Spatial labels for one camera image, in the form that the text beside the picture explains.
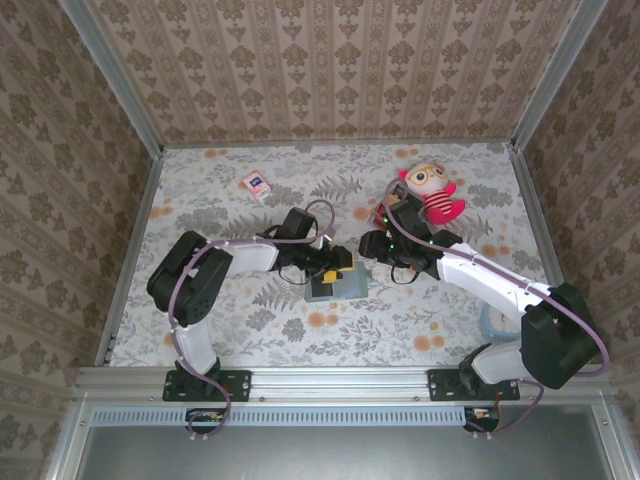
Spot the green card holder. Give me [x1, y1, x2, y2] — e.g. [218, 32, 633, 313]
[303, 259, 372, 304]

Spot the clear acrylic organizer box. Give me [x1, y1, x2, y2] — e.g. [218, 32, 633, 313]
[369, 180, 416, 226]

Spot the pink plush toy with glasses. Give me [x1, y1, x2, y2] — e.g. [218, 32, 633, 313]
[398, 162, 469, 227]

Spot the floral patterned table cover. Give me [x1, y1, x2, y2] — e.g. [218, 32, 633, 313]
[107, 144, 574, 369]

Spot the small pink tissue pack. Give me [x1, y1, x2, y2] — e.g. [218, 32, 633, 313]
[241, 169, 272, 203]

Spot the grey metal panel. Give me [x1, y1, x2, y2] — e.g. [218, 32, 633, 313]
[74, 405, 624, 480]

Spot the black controller board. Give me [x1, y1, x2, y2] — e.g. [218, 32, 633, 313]
[185, 407, 227, 434]
[463, 405, 501, 432]

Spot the left gripper thin black cable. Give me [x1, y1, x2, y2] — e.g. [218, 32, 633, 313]
[276, 258, 310, 288]

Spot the gripper thin black cable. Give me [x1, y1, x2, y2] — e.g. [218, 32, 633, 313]
[389, 259, 422, 287]
[276, 258, 310, 288]

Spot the right gripper thin black cable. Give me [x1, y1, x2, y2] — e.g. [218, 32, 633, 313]
[389, 259, 422, 287]

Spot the aluminium mounting rail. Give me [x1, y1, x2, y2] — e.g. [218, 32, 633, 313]
[74, 367, 614, 401]

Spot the aluminium table end rail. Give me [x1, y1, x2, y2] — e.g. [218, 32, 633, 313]
[162, 141, 516, 150]

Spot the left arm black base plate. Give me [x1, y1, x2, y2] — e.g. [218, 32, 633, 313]
[162, 368, 252, 403]

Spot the grey slotted cable duct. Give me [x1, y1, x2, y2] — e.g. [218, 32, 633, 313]
[92, 405, 474, 427]

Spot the aluminium table side rail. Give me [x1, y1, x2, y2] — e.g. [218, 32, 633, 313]
[509, 144, 591, 364]
[93, 149, 165, 369]

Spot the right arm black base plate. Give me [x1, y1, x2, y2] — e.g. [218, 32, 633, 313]
[427, 368, 521, 403]

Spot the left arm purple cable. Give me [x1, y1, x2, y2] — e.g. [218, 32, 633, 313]
[169, 199, 336, 444]

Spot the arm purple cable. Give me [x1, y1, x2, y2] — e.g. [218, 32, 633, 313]
[169, 199, 336, 444]
[384, 179, 611, 441]

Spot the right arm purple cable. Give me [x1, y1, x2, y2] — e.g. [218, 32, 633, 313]
[384, 179, 611, 441]

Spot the aluminium frame post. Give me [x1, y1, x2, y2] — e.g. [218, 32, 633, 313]
[58, 0, 166, 157]
[512, 0, 609, 151]

